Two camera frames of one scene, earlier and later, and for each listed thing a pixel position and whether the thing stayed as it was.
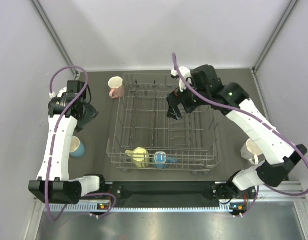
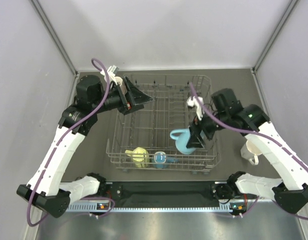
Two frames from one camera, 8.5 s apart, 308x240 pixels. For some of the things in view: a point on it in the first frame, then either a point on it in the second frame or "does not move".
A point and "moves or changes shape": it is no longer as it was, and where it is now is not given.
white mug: [251, 151] does not move
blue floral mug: [160, 160] does not move
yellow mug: [140, 157] does not move
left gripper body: [88, 113] to [116, 99]
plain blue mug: [76, 148] moves or changes shape
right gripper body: [189, 99] to [209, 126]
